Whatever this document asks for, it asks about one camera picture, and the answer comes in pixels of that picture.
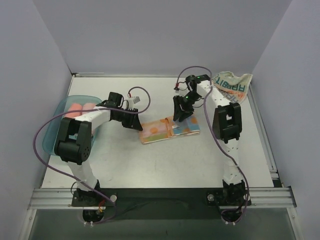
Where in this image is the teal plastic tray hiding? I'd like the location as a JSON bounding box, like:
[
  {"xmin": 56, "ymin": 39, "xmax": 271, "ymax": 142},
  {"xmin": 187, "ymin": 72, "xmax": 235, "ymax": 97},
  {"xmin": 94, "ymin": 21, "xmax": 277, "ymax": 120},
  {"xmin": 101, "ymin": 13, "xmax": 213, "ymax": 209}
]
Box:
[{"xmin": 42, "ymin": 95, "xmax": 102, "ymax": 156}]

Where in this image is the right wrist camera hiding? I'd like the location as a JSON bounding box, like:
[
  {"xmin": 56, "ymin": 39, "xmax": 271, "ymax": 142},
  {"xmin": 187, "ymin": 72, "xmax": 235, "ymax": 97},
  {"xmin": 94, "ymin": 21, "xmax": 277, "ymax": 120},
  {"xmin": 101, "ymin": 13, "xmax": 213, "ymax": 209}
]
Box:
[{"xmin": 174, "ymin": 83, "xmax": 180, "ymax": 94}]

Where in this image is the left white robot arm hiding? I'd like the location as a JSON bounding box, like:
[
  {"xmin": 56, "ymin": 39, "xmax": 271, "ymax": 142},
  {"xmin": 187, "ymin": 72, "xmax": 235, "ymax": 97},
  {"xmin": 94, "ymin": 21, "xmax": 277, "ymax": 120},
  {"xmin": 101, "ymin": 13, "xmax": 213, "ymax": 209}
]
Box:
[{"xmin": 54, "ymin": 92, "xmax": 143, "ymax": 206}]

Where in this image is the pink rolled towel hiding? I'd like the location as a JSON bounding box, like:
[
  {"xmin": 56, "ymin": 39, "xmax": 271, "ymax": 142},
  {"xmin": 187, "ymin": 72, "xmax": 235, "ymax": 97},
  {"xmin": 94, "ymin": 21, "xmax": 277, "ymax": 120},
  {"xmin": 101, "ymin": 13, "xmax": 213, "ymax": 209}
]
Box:
[{"xmin": 82, "ymin": 103, "xmax": 96, "ymax": 111}]

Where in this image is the white rabbit print towel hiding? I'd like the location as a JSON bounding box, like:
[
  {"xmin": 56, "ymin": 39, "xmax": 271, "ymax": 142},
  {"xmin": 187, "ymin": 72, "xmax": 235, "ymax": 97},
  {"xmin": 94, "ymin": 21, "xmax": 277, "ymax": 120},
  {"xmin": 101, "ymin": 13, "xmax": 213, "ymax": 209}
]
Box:
[{"xmin": 212, "ymin": 71, "xmax": 253, "ymax": 104}]

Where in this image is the orange polka dot towel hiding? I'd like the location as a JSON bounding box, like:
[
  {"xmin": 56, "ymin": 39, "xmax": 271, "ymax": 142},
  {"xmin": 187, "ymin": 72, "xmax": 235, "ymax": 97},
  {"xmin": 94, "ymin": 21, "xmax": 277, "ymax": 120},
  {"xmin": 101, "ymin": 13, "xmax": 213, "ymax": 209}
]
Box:
[{"xmin": 139, "ymin": 115, "xmax": 200, "ymax": 144}]

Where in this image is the aluminium front rail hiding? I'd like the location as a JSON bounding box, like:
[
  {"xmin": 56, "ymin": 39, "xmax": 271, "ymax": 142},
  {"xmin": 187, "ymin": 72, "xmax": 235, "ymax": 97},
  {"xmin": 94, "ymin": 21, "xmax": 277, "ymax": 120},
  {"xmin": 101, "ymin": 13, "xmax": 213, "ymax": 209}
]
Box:
[{"xmin": 28, "ymin": 187, "xmax": 297, "ymax": 210}]

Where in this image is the salmon rolled towel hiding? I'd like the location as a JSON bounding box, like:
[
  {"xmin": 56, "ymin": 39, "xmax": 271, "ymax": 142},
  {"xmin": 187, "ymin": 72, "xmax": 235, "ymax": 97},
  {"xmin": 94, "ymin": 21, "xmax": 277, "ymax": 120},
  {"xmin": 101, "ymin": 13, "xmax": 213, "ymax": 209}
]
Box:
[{"xmin": 63, "ymin": 103, "xmax": 83, "ymax": 118}]

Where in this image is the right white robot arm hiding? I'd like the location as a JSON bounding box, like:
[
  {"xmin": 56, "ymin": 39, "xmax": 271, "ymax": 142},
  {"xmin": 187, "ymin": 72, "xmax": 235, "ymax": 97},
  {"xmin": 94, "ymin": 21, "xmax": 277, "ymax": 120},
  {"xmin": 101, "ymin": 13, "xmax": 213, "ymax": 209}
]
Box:
[{"xmin": 173, "ymin": 74, "xmax": 250, "ymax": 206}]

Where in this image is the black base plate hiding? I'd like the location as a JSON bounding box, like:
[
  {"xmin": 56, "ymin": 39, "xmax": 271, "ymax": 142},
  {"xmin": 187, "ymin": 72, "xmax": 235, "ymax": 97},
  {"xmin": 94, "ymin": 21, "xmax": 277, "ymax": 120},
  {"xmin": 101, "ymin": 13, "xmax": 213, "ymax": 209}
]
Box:
[{"xmin": 71, "ymin": 188, "xmax": 252, "ymax": 222}]

